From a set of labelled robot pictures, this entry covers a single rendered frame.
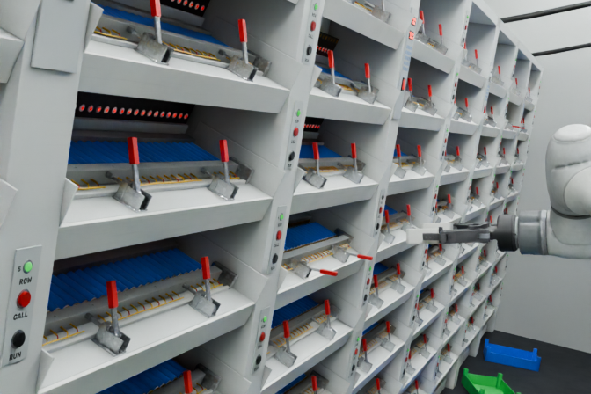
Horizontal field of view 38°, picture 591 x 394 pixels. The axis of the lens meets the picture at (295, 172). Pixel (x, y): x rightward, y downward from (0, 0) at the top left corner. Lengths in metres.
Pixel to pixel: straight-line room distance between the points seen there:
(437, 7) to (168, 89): 1.84
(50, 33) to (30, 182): 0.15
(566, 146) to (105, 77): 0.91
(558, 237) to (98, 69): 1.04
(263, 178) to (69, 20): 0.67
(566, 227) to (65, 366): 1.01
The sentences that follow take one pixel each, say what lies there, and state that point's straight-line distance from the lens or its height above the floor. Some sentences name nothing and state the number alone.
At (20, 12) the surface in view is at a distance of 0.86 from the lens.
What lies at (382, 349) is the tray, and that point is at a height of 0.56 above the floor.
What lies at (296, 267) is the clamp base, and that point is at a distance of 1.76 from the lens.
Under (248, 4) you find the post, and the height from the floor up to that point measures 1.44.
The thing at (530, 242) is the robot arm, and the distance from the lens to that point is 1.74.
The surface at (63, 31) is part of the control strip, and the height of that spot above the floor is 1.32.
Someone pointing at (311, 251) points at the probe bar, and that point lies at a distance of 1.88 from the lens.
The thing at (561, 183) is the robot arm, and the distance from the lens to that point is 1.62.
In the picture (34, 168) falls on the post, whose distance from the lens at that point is 0.89.
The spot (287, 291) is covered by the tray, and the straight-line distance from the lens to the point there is 1.65.
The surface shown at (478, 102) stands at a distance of 3.51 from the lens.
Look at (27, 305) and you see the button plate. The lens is 0.93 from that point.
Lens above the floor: 1.29
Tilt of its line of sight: 5 degrees down
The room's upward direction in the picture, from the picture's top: 9 degrees clockwise
